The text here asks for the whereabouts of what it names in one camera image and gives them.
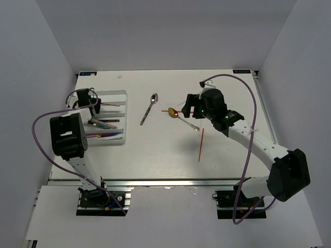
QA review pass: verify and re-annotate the silver spoon iridescent handle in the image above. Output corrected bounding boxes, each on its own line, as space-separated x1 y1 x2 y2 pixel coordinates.
168 107 200 132

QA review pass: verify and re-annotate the knife with teal handle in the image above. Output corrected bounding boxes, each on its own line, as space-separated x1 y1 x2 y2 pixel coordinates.
89 122 113 130

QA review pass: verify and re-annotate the fork with pink handle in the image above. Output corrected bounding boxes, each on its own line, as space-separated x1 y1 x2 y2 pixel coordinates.
89 119 117 129

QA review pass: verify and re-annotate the silver spoon patterned handle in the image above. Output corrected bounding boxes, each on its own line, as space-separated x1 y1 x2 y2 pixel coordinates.
140 93 158 126

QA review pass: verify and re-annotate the gold spoon pink handle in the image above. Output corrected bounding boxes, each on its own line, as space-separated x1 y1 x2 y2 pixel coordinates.
101 102 121 107

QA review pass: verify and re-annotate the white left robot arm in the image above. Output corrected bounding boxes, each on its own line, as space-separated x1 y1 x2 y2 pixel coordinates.
50 88 109 206

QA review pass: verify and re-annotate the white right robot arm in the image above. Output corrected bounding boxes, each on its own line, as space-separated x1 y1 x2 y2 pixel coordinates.
182 89 311 206

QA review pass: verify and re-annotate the orange chopstick lower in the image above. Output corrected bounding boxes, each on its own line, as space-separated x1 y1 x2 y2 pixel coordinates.
198 128 205 162

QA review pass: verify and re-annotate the orange chopstick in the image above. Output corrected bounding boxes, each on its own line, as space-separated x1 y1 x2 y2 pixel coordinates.
161 110 193 114
198 128 205 162

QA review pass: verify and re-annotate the blue label sticker left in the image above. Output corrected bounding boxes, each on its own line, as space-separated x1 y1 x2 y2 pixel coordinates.
79 71 97 76

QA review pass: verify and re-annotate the blue label sticker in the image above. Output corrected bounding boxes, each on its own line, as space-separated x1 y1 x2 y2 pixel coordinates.
79 71 97 76
233 69 251 74

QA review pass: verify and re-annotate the orange chopstick upper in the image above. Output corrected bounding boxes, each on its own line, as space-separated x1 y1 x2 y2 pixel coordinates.
161 110 193 114

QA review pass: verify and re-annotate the white divided cutlery tray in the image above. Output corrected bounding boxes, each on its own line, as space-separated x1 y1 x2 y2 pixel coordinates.
84 90 128 146

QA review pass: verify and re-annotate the iridescent rainbow knife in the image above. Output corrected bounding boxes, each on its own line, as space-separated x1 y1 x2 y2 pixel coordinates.
86 132 122 138

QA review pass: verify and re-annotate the blue label sticker right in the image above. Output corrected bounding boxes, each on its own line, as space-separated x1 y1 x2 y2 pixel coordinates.
233 69 251 74

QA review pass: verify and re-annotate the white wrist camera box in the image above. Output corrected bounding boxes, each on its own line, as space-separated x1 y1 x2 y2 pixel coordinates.
199 80 216 95

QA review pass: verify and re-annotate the aluminium table frame rail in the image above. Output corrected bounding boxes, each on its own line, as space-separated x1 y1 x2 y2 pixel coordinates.
252 70 295 187

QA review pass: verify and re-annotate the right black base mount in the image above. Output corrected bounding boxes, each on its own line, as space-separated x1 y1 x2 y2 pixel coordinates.
212 179 267 221

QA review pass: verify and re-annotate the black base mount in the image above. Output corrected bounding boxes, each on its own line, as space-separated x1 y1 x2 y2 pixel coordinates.
212 179 267 221
76 187 128 216

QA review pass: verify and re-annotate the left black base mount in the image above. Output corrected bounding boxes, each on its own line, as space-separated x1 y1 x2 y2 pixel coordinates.
76 187 128 216

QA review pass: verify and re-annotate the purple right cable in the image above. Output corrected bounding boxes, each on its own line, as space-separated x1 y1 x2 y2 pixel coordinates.
199 74 276 225

